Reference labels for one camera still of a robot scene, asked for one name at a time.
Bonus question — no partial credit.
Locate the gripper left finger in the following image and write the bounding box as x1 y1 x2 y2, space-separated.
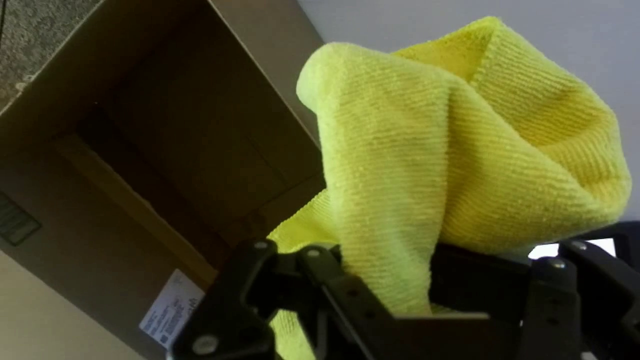
167 238 401 360

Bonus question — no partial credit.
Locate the yellow microfiber cloth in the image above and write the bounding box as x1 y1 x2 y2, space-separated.
266 16 632 360

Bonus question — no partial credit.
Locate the brown cardboard box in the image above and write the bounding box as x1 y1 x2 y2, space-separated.
0 0 328 360

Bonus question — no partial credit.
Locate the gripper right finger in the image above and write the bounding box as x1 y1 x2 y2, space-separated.
430 221 640 360

